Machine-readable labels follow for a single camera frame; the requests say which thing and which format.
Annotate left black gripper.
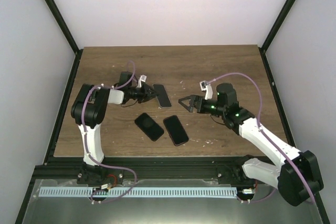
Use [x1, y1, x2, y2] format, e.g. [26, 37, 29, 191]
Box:
[128, 83, 159, 103]

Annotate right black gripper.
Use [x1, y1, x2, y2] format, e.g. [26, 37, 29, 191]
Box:
[178, 95, 226, 116]

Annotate clear magsafe phone case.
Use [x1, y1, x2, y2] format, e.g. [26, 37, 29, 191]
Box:
[152, 83, 173, 109]

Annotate black phone case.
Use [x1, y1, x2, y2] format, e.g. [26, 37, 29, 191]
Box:
[134, 113, 164, 142]
[162, 115, 190, 146]

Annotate pink phone black screen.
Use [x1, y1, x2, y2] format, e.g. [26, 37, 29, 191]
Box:
[164, 116, 188, 145]

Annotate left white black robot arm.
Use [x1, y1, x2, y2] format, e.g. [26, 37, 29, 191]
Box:
[71, 71, 158, 184]

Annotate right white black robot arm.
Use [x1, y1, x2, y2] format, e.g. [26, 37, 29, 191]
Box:
[178, 81, 324, 206]

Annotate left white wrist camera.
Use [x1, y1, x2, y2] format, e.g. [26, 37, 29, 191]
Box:
[137, 74, 147, 88]

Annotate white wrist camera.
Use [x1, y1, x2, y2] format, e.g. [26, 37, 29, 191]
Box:
[137, 74, 147, 88]
[200, 80, 213, 100]

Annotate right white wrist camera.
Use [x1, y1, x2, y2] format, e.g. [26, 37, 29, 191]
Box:
[200, 80, 213, 100]

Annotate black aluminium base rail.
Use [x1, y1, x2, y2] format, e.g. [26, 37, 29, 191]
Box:
[32, 155, 252, 186]

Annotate light blue slotted cable duct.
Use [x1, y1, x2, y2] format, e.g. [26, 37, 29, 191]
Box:
[38, 187, 237, 198]

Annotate right black frame post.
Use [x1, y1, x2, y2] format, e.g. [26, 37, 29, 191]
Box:
[261, 0, 314, 51]

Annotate black frame post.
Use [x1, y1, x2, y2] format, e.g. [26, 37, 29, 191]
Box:
[261, 0, 314, 51]
[28, 0, 80, 55]

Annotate left black frame post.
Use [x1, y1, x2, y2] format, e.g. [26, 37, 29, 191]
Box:
[28, 0, 80, 55]

